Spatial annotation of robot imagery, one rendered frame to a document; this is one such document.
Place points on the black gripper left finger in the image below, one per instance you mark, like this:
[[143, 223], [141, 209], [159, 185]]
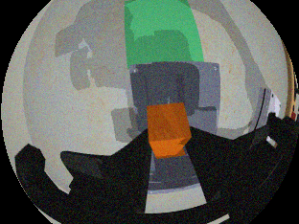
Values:
[[128, 169]]

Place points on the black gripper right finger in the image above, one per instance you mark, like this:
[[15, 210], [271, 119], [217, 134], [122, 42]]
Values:
[[215, 159]]

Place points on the orange block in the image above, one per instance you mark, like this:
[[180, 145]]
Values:
[[168, 129]]

